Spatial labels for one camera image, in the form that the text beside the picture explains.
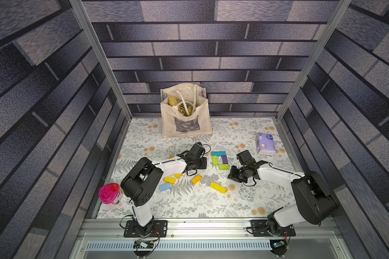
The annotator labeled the small yellow block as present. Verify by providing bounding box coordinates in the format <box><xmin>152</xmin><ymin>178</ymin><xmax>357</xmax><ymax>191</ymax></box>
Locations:
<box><xmin>164</xmin><ymin>177</ymin><xmax>176</xmax><ymax>185</ymax></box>
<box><xmin>191</xmin><ymin>175</ymin><xmax>202</xmax><ymax>185</ymax></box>

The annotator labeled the green block small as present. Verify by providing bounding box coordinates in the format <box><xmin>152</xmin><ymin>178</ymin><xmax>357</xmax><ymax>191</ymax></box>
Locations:
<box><xmin>212</xmin><ymin>156</ymin><xmax>218</xmax><ymax>166</ymax></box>

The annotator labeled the teal block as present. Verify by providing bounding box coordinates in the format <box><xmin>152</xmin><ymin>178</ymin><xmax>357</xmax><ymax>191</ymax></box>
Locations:
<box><xmin>211</xmin><ymin>151</ymin><xmax>226</xmax><ymax>156</ymax></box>

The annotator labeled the purple block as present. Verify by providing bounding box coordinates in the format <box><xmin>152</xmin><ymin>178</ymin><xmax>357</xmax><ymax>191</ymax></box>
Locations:
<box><xmin>222</xmin><ymin>155</ymin><xmax>229</xmax><ymax>165</ymax></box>

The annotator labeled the lime green block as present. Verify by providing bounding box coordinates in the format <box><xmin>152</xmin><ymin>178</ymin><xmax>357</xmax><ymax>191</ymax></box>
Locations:
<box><xmin>218</xmin><ymin>164</ymin><xmax>231</xmax><ymax>170</ymax></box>

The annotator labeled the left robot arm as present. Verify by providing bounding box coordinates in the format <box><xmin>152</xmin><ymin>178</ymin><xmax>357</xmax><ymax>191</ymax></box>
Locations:
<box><xmin>120</xmin><ymin>142</ymin><xmax>207</xmax><ymax>237</ymax></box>

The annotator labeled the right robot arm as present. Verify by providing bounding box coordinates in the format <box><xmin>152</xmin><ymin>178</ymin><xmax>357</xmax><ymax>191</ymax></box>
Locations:
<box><xmin>228</xmin><ymin>151</ymin><xmax>339</xmax><ymax>236</ymax></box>

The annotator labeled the long yellow block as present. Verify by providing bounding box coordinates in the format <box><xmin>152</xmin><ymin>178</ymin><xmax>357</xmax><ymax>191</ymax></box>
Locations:
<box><xmin>174</xmin><ymin>173</ymin><xmax>183</xmax><ymax>179</ymax></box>

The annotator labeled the purple tissue pack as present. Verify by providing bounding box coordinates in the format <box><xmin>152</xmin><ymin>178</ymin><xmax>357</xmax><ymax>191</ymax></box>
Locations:
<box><xmin>256</xmin><ymin>134</ymin><xmax>276</xmax><ymax>156</ymax></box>

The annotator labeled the light blue block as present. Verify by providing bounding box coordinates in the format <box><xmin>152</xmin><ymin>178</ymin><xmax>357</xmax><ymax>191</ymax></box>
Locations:
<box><xmin>159</xmin><ymin>183</ymin><xmax>172</xmax><ymax>192</ymax></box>

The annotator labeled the beige canvas tote bag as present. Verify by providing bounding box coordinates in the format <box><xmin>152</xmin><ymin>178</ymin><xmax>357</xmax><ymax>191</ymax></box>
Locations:
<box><xmin>161</xmin><ymin>83</ymin><xmax>212</xmax><ymax>139</ymax></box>

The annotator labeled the right circuit board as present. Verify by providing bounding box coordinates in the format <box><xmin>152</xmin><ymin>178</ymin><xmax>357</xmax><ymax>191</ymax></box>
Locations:
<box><xmin>270</xmin><ymin>240</ymin><xmax>286</xmax><ymax>249</ymax></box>

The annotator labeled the circuit board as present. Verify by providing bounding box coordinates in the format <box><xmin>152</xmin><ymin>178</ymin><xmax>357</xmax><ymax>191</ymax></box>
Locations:
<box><xmin>270</xmin><ymin>240</ymin><xmax>286</xmax><ymax>249</ymax></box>
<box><xmin>133</xmin><ymin>240</ymin><xmax>154</xmax><ymax>249</ymax></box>

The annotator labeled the pink lidded cup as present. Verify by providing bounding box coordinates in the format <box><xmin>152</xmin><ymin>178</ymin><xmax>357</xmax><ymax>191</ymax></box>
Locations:
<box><xmin>98</xmin><ymin>183</ymin><xmax>121</xmax><ymax>205</ymax></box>

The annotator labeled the left circuit board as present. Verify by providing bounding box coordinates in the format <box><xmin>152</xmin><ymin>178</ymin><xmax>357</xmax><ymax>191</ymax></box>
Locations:
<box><xmin>133</xmin><ymin>240</ymin><xmax>154</xmax><ymax>249</ymax></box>

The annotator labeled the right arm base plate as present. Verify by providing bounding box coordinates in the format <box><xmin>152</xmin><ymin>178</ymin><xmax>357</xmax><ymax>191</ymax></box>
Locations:
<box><xmin>247</xmin><ymin>219</ymin><xmax>296</xmax><ymax>237</ymax></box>

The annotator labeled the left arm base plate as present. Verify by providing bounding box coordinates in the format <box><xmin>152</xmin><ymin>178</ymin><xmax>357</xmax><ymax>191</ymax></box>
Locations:
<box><xmin>123</xmin><ymin>220</ymin><xmax>169</xmax><ymax>237</ymax></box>

